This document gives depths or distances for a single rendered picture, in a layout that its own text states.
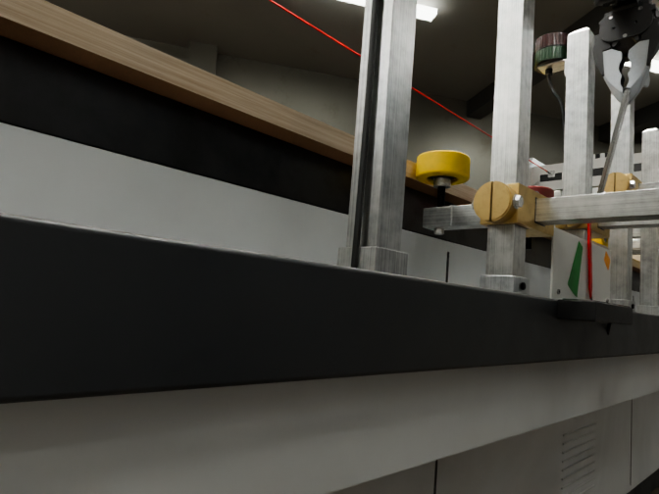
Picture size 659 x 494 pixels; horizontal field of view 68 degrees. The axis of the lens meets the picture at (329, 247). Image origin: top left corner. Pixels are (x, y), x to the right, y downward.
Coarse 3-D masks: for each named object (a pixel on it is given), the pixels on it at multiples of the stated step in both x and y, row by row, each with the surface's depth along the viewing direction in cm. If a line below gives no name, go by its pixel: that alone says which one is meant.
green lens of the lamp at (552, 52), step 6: (546, 48) 85; (552, 48) 85; (558, 48) 84; (564, 48) 84; (540, 54) 86; (546, 54) 85; (552, 54) 84; (558, 54) 84; (564, 54) 84; (534, 60) 88; (540, 60) 86; (534, 66) 88
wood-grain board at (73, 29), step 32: (0, 0) 38; (32, 0) 40; (0, 32) 41; (32, 32) 40; (64, 32) 41; (96, 32) 43; (96, 64) 45; (128, 64) 45; (160, 64) 47; (192, 96) 51; (224, 96) 52; (256, 96) 55; (256, 128) 59; (288, 128) 59; (320, 128) 63; (352, 160) 69; (448, 192) 84
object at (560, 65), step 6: (546, 60) 85; (552, 60) 85; (558, 60) 85; (564, 60) 84; (540, 66) 87; (546, 66) 86; (552, 66) 86; (558, 66) 86; (564, 66) 86; (540, 72) 89; (546, 72) 87; (552, 72) 88; (558, 72) 89; (564, 72) 84; (552, 90) 86; (558, 96) 85; (564, 114) 84; (564, 120) 84; (564, 126) 84; (564, 132) 83
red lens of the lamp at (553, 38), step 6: (540, 36) 86; (546, 36) 85; (552, 36) 85; (558, 36) 85; (564, 36) 85; (540, 42) 86; (546, 42) 85; (552, 42) 85; (558, 42) 84; (564, 42) 84; (534, 48) 88; (540, 48) 86; (534, 54) 88
